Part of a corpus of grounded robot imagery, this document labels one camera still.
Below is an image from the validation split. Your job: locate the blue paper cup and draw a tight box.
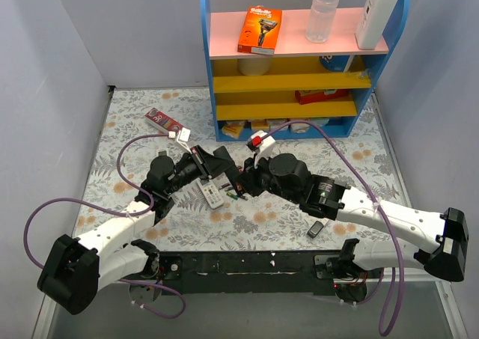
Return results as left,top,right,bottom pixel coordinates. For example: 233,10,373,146
320,55,355,73

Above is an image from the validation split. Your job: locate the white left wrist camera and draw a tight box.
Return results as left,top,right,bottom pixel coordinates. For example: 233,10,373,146
168,127,192,153

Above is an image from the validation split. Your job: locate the clear plastic bottle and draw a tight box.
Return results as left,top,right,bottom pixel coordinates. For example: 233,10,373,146
305,0,340,43

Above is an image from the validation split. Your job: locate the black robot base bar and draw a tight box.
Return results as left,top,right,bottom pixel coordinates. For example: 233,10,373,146
146,250,380,301

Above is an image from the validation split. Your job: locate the blue yellow wooden shelf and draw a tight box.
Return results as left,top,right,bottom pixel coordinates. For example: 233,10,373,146
200,0,410,141

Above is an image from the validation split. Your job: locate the white plastic bottle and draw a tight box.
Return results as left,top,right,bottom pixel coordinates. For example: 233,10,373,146
355,0,398,50

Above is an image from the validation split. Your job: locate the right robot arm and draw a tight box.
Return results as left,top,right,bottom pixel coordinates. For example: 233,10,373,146
236,153,469,282

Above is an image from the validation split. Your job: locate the small white remote control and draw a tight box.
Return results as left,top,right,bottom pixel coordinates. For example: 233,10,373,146
196,179,225,210

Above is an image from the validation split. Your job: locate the yellow sponge pack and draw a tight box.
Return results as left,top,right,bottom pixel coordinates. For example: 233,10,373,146
222,120,246,139

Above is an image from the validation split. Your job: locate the red white toothpaste box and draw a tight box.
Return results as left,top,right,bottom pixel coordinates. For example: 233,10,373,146
144,108,183,134

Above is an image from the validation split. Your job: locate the black slim remote control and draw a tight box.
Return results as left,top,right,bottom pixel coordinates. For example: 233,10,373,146
213,146,242,194

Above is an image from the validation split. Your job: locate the small black device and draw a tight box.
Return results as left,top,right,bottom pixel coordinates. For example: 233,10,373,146
307,221,324,239

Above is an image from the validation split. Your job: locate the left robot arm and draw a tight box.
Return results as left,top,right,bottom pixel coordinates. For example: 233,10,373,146
37,146,235,314

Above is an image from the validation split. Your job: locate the red snack box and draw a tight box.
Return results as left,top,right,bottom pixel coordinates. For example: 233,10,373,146
295,89,350,105

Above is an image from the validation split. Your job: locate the orange razor box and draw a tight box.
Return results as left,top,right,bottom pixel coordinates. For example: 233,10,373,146
237,6,282,55

